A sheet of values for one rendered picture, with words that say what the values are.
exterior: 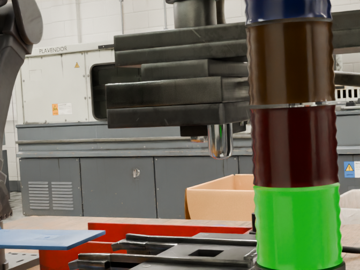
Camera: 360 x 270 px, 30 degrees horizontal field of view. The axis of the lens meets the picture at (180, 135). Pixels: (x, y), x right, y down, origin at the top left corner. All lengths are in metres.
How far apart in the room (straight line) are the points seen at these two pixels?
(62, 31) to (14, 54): 7.76
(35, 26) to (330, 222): 0.78
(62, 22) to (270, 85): 8.49
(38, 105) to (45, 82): 0.23
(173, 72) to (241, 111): 0.06
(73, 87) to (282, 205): 5.99
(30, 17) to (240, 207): 2.03
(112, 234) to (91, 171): 5.23
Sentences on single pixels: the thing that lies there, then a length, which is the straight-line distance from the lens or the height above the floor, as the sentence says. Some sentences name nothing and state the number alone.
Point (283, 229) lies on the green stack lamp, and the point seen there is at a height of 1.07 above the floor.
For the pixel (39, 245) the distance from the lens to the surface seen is 0.67.
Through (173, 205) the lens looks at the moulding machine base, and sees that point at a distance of 5.76.
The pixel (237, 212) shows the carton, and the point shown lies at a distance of 2.93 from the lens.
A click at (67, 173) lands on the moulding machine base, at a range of 6.34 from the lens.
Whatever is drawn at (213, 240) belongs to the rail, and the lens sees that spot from 0.65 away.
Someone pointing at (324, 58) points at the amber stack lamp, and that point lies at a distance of 0.29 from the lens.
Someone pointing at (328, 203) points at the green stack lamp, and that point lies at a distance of 0.29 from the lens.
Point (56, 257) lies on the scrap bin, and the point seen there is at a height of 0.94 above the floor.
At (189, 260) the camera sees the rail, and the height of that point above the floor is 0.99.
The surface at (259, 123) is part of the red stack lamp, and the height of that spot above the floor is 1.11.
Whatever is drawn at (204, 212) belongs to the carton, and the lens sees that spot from 3.00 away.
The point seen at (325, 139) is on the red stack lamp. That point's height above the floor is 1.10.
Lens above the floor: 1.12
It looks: 3 degrees down
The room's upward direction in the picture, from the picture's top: 3 degrees counter-clockwise
